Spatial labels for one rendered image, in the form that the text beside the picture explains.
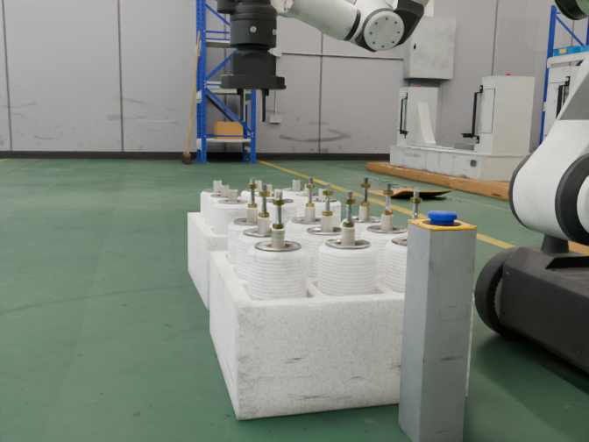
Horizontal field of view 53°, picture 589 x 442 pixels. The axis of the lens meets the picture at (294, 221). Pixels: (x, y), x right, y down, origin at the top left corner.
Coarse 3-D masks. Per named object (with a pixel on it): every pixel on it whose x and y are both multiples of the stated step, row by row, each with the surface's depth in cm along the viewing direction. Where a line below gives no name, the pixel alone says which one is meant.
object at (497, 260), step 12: (504, 252) 124; (492, 264) 123; (480, 276) 124; (492, 276) 121; (480, 288) 123; (492, 288) 121; (480, 300) 123; (492, 300) 122; (480, 312) 125; (492, 312) 122; (492, 324) 123; (504, 324) 123; (504, 336) 124; (516, 336) 125
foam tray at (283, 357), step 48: (240, 288) 96; (384, 288) 98; (240, 336) 87; (288, 336) 89; (336, 336) 91; (384, 336) 93; (240, 384) 88; (288, 384) 90; (336, 384) 92; (384, 384) 94
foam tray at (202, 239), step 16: (192, 224) 164; (192, 240) 165; (208, 240) 138; (224, 240) 139; (192, 256) 166; (208, 256) 139; (192, 272) 167; (208, 272) 139; (208, 288) 140; (208, 304) 141
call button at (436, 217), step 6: (432, 210) 82; (438, 210) 82; (444, 210) 82; (432, 216) 80; (438, 216) 79; (444, 216) 79; (450, 216) 79; (456, 216) 80; (432, 222) 81; (438, 222) 80; (444, 222) 80; (450, 222) 80
